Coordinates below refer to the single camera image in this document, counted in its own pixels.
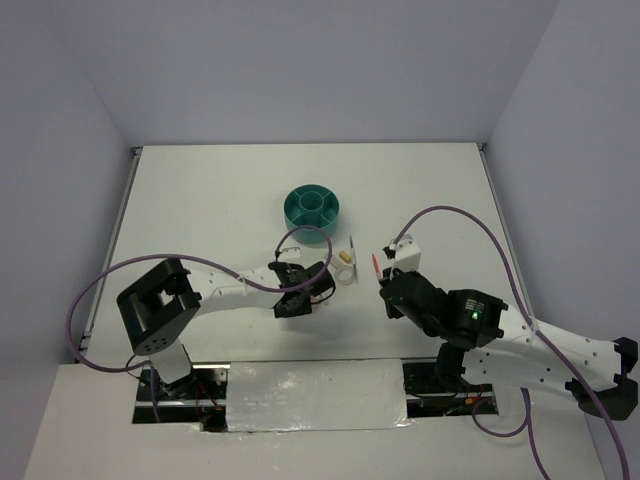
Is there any pink gel pen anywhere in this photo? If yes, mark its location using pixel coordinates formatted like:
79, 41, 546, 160
371, 253, 382, 281

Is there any blue ballpoint pen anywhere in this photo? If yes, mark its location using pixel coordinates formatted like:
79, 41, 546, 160
349, 235, 359, 284

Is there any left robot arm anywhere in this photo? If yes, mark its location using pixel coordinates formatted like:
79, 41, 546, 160
116, 258, 336, 399

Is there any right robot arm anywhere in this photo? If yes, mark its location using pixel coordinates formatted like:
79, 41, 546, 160
379, 268, 639, 421

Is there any clear tape roll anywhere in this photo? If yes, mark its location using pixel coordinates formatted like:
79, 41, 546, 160
334, 265, 356, 286

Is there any teal round desk organizer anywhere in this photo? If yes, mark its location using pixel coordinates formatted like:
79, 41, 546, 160
283, 184, 340, 237

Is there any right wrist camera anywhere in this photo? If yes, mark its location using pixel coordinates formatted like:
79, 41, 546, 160
383, 234, 421, 272

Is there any right aluminium table rail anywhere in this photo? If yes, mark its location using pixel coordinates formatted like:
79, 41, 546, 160
476, 143, 534, 315

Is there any aluminium table rail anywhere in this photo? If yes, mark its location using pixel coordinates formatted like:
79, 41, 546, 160
476, 143, 534, 315
82, 146, 141, 346

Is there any left aluminium table rail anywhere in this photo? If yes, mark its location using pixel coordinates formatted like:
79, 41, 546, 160
82, 146, 141, 346

